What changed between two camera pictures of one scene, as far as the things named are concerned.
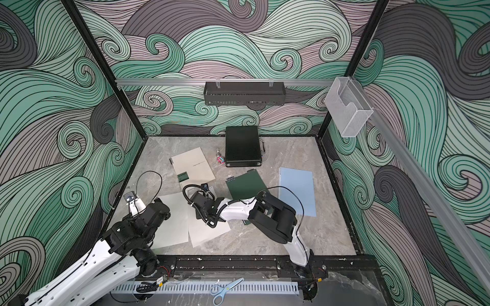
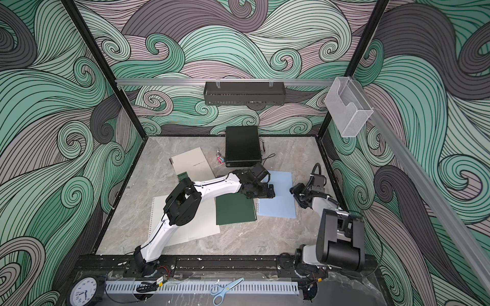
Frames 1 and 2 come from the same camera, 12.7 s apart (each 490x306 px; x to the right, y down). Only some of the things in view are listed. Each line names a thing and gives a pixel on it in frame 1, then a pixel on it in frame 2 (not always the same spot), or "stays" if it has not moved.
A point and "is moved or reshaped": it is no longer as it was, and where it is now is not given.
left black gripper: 130,218 to 265,188
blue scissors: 219,291 stays
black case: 242,146 stays
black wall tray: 244,93 stays
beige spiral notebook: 192,167 stays
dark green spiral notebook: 247,184 is moved or reshaped
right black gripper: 198,215 to 295,189
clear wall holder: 349,108 stays
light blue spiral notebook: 296,188 is moved or reshaped
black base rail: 264,268 stays
